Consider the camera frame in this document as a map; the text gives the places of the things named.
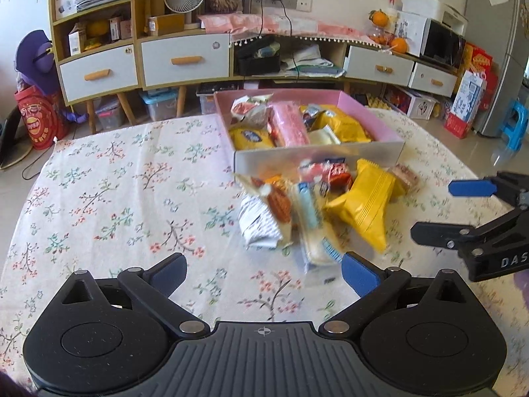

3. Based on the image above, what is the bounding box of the small brown white box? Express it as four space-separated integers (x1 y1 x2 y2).
108 17 134 43

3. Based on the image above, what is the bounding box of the clear bin blue lid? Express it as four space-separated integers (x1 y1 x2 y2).
142 90 180 121

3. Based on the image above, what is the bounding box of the red gift box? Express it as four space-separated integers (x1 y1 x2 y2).
459 43 495 92

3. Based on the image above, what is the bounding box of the white packet black print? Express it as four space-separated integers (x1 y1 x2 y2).
239 192 285 251

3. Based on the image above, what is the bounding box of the small red foil packet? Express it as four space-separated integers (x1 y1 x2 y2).
326 164 355 192

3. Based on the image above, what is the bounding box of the black leaning panel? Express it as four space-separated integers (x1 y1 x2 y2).
0 108 33 170

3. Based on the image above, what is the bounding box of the white packet brown picture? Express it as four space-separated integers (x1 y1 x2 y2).
247 175 295 226

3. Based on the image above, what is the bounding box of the pale cream packet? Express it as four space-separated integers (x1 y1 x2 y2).
307 126 343 146

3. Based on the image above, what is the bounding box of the black white microwave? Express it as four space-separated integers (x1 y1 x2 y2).
394 10 468 69

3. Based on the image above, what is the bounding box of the pink snack packet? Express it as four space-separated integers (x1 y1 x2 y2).
268 100 310 148

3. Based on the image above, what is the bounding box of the brown cardboard box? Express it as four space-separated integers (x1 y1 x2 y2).
147 13 185 36

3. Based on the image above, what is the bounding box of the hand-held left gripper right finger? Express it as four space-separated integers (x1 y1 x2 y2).
317 251 476 336

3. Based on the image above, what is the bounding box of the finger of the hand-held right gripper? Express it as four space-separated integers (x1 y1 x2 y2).
448 171 529 207
411 221 481 252

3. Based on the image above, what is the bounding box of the pink fringed cloth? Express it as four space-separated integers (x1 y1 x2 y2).
197 12 383 48

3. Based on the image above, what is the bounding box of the red printed bag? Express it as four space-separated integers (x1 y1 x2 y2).
14 85 70 150

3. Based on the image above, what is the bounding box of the yellow chips packet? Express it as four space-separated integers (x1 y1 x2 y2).
228 126 277 150

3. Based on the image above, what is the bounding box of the small pinkish brown packet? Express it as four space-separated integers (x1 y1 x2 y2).
390 163 419 194

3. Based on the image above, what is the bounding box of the blue plastic stool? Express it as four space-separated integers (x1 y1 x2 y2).
502 99 529 152

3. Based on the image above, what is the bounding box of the black storage box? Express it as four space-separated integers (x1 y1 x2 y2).
235 36 282 77

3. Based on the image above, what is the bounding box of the white printed storage box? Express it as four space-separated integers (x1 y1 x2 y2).
382 85 436 118

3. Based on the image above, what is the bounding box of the floral tablecloth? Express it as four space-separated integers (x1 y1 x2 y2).
0 110 529 397

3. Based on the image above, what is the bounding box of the pile of loose papers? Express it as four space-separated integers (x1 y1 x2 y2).
281 45 346 79

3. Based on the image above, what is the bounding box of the red snack packet white picture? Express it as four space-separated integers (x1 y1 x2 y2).
298 159 331 183

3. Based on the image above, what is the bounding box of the pink cardboard box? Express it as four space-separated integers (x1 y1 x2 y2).
214 89 406 187

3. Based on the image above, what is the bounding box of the large yellow pillow packet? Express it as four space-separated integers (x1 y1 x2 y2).
323 158 409 254

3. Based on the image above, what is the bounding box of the grey refrigerator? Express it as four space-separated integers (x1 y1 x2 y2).
467 0 529 137

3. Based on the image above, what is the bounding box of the yellow packet round logo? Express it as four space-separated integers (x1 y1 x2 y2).
301 105 375 145

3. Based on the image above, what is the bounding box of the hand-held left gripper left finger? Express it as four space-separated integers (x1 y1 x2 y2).
54 252 211 336

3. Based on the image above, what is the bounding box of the silver packet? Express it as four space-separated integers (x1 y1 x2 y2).
230 95 274 130

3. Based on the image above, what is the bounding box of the wooden cabinet unit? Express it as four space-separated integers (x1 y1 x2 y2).
47 0 461 133

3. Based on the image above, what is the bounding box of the clear plastic bin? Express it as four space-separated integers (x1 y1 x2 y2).
95 98 125 131

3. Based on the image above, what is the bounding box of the yellow egg tray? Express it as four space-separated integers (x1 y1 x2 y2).
364 94 391 110

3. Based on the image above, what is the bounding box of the white drawer wooden handle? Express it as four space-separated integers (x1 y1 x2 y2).
59 45 139 103
411 63 459 98
344 45 415 87
141 33 230 87

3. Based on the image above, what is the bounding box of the white wall socket panel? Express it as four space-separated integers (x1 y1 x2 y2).
254 0 313 13

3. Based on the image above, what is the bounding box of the blue white carton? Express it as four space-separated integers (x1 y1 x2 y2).
444 70 488 139

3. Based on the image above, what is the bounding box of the white blue cookie packet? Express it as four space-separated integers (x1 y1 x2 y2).
289 181 345 276

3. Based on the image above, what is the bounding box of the purple plush toy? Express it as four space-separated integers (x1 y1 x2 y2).
14 30 56 92

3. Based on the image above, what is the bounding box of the white foam box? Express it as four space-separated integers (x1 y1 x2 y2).
401 0 468 25

